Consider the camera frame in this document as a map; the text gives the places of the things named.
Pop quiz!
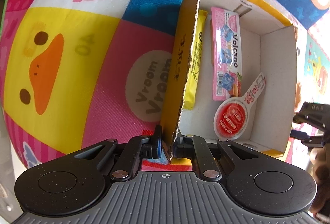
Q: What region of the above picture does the bagged bread with red tag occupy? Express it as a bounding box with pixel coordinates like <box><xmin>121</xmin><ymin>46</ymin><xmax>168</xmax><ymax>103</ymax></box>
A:
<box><xmin>213</xmin><ymin>72</ymin><xmax>266</xmax><ymax>141</ymax></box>

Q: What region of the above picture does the yellow cardboard box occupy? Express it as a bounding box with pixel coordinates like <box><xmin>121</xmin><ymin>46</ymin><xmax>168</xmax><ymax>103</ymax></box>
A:
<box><xmin>160</xmin><ymin>0</ymin><xmax>297</xmax><ymax>159</ymax></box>

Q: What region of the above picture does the pink Volcano snack pack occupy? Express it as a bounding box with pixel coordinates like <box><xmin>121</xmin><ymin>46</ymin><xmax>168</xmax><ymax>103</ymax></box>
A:
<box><xmin>211</xmin><ymin>7</ymin><xmax>242</xmax><ymax>101</ymax></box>

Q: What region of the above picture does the yellow snack bar pack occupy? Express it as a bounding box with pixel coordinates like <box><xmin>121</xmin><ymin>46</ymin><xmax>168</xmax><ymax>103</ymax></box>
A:
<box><xmin>184</xmin><ymin>10</ymin><xmax>208</xmax><ymax>110</ymax></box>

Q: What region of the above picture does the colourful cartoon play mat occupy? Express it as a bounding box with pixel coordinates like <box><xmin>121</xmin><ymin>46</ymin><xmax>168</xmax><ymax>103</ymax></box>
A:
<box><xmin>1</xmin><ymin>0</ymin><xmax>329</xmax><ymax>168</ymax></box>

